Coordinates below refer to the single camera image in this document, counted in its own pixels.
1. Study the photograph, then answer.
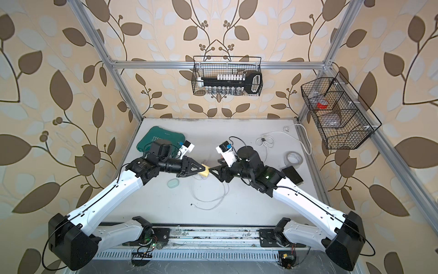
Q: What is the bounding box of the white tape roll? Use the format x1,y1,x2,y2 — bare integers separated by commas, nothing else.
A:
284,151,303,166

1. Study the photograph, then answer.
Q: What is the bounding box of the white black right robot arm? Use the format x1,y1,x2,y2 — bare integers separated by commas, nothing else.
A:
210,142,368,271

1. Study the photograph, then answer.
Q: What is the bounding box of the black wire basket wall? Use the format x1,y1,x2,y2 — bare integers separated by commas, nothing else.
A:
301,72,382,150
191,55,263,96

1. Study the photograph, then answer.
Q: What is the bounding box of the mint green earbud case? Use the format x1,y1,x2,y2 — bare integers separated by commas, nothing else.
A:
167,179,180,189

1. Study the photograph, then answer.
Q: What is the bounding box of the black box on table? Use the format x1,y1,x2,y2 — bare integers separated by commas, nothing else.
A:
282,166,303,186

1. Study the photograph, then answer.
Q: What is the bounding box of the red object in basket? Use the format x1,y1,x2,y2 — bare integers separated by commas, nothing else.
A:
316,99,329,110

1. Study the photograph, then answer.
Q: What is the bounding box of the yellow charger plug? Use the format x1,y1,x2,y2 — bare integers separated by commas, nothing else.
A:
198,164,210,178

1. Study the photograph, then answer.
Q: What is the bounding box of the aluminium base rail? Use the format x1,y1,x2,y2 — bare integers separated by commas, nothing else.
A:
94,226,318,262

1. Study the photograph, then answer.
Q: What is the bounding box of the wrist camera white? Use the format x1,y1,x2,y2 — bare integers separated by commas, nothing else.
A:
177,140,195,159
216,141,238,167

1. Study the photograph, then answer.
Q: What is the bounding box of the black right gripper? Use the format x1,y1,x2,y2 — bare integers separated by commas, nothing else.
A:
209,155,255,183

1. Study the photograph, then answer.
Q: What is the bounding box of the black wire basket back wall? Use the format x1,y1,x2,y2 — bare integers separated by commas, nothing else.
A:
191,55,263,96

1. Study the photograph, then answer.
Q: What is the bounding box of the black wire basket right wall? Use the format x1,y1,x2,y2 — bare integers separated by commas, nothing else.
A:
301,72,382,150

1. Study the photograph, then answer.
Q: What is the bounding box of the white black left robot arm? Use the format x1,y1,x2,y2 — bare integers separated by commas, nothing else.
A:
44,140,208,271

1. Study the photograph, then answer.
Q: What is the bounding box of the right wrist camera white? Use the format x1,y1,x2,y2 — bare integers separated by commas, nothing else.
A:
216,141,238,167

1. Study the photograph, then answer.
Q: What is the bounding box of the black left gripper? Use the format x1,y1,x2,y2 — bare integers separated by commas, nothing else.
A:
157,156,205,177

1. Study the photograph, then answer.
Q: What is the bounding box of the black socket set rail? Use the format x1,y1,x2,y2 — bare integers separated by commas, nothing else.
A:
192,70,263,96

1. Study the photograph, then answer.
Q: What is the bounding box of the white power strip cord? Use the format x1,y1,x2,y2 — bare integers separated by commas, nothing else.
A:
255,123,313,155

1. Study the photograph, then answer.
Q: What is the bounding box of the green plastic tool case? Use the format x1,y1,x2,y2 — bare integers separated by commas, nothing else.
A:
136,126,186,157

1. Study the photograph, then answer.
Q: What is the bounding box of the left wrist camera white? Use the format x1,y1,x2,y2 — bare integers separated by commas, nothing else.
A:
177,140,195,159

